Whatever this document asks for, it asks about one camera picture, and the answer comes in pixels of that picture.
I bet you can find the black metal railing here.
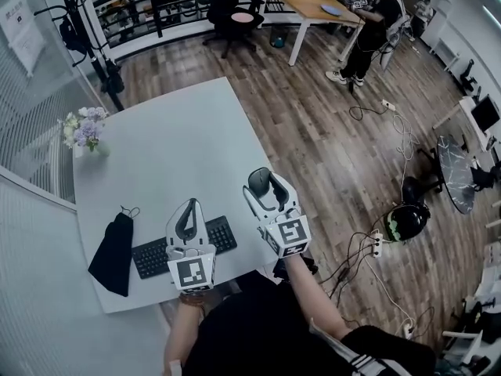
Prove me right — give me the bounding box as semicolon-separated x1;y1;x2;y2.
88;0;298;51

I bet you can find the wooden table with white legs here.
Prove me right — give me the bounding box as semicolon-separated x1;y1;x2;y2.
259;0;367;67

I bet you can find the brown beaded bracelet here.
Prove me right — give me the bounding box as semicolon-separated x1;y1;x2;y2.
178;290;207;309

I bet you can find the black keyboard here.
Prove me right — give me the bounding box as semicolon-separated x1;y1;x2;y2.
131;215;239;280

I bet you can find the white cable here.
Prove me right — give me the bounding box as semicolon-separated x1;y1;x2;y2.
391;110;420;205

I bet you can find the black drawstring pouch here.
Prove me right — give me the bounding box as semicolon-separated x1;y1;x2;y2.
87;205;141;298

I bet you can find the black stool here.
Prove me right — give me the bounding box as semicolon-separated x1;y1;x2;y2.
400;148;446;208

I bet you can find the person's left forearm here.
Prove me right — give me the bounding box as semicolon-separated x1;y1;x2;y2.
161;292;205;376

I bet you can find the person's right forearm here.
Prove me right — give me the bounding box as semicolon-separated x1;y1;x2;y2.
280;253;354;341

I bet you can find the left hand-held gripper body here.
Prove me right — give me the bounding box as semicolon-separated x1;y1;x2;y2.
165;234;218;291

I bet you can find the white paper notice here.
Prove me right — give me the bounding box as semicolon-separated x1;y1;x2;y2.
0;0;47;78

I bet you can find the person's black clothing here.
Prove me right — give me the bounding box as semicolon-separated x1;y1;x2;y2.
182;269;438;376

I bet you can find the vase of purple flowers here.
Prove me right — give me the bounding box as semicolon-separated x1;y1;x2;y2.
57;106;113;159

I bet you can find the black helmet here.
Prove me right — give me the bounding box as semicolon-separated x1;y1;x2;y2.
384;203;432;244

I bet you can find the white power strip with plugs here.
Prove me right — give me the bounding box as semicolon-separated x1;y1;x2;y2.
369;229;385;259

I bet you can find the black monitor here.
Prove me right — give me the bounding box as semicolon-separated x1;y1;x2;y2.
469;93;501;133

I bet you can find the black coat rack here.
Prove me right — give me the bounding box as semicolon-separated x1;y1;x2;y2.
32;0;127;112

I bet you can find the dark waste bin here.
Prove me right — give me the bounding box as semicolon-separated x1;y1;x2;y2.
269;25;290;49

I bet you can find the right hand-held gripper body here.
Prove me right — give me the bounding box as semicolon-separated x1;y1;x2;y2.
256;204;312;259

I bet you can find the dark grey computer mouse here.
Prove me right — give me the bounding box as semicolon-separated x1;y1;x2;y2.
247;166;276;196

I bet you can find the black marble round table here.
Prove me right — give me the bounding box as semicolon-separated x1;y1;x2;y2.
435;134;479;215

